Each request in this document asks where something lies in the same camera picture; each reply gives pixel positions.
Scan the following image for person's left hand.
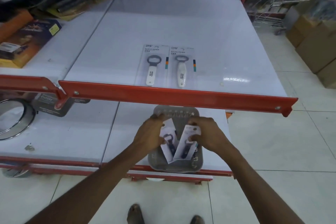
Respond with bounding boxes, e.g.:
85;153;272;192
133;114;173;159

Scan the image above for person's right hand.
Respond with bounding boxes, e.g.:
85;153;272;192
187;117;233;158

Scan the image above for blue bottle opener pack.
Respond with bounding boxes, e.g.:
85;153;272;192
160;119;179;164
173;125;202;162

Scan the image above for person's left forearm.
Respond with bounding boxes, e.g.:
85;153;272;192
26;145;151;224

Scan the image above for person's right forearm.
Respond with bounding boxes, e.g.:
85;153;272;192
223;143;306;224

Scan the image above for grey plastic basket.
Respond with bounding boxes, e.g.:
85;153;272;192
148;105;204;173

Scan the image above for white bottle opener pack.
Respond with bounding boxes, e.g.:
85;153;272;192
169;45;196;89

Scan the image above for grey-headed bottle opener pack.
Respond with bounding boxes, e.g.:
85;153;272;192
142;44;170;87

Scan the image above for grey cutter pack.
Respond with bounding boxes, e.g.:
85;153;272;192
31;93;77;118

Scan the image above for round metal sieve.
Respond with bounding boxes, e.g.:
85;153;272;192
0;98;36;141

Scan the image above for stack of cardboard boxes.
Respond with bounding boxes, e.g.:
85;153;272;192
286;12;336;89

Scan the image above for black torch on yellow card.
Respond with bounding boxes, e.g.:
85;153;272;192
37;0;112;22

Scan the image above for dark blue and orange box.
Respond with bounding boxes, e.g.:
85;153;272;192
0;19;62;68

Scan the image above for long red shelf rail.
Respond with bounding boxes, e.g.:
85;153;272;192
58;80;299;118

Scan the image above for red bottom shelf rail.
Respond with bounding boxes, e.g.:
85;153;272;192
0;156;234;185

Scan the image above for short red shelf rail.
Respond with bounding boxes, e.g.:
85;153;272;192
0;74;67;110

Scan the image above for white wire rack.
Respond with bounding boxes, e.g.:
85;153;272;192
247;0;329;36

